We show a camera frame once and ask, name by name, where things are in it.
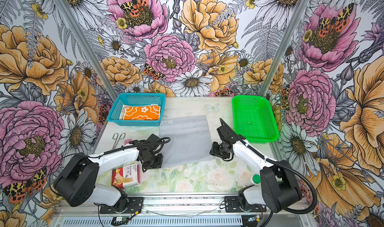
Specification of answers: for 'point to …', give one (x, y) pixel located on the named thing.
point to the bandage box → (126, 176)
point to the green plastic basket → (252, 118)
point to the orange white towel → (148, 112)
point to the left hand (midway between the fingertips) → (158, 170)
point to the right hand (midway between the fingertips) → (213, 157)
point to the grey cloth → (186, 140)
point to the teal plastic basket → (137, 99)
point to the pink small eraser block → (127, 141)
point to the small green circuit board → (121, 219)
